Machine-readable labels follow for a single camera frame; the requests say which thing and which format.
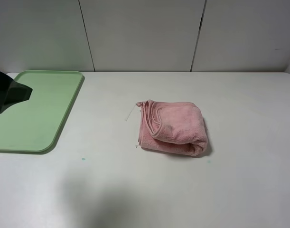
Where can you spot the pink fluffy towel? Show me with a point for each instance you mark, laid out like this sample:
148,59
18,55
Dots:
176,128

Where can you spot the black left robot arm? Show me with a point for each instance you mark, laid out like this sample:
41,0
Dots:
12,92

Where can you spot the green plastic tray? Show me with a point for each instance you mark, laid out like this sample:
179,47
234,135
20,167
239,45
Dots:
34,126

